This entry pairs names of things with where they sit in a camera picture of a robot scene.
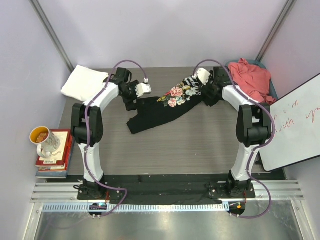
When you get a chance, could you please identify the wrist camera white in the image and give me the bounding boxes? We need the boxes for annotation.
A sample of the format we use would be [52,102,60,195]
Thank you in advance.
[135,83,152,98]
[194,67,211,86]

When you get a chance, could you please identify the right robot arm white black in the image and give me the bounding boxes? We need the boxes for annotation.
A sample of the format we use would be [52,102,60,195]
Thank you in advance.
[201,67,272,198]

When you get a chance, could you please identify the white slotted cable duct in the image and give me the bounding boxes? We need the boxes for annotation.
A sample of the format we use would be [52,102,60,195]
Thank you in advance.
[42,202,230,213]

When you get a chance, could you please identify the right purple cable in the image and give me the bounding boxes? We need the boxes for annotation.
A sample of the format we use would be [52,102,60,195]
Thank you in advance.
[193,59,273,219]

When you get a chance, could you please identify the floral mug yellow inside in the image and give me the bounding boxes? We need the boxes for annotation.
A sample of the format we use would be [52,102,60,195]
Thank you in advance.
[29,126,61,158]

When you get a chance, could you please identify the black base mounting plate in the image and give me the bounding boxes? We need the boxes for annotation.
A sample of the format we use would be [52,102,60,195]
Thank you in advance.
[78,174,256,201]

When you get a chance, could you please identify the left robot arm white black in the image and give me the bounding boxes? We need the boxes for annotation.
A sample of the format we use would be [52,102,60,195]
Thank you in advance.
[70,67,139,200]

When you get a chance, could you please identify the bottom book in stack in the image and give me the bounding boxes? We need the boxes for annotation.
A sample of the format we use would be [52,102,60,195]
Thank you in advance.
[35,140,75,179]

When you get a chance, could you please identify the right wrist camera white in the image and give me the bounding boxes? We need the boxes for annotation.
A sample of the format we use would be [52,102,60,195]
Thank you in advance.
[194,67,211,86]

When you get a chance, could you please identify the pink crumpled t shirt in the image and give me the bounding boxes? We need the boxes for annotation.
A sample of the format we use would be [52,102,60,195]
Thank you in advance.
[227,58,277,107]

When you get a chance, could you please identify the black floral t shirt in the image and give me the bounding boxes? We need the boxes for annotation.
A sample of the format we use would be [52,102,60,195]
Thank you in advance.
[127,76,204,135]

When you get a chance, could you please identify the red top book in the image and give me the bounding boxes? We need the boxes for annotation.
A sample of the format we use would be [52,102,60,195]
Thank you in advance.
[35,129,73,168]

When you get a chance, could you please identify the purple cable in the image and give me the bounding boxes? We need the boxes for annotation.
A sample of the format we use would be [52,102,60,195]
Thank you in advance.
[193,59,273,219]
[84,59,148,217]

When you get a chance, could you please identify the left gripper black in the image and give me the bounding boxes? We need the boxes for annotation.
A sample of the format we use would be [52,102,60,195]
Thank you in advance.
[119,81,144,111]

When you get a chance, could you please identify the whiteboard with red writing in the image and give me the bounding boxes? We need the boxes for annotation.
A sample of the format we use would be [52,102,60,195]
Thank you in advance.
[259,75,320,172]

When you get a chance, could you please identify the folded white t shirt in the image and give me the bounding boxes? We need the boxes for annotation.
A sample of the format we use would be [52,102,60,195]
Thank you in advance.
[60,65,109,102]

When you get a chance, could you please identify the aluminium rail frame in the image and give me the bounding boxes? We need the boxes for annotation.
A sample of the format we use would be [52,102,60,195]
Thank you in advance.
[30,180,304,205]

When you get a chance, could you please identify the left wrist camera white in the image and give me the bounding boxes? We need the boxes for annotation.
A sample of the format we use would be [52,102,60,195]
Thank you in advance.
[135,83,152,98]

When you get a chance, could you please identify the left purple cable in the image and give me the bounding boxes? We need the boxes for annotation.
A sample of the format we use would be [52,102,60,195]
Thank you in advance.
[84,59,148,217]

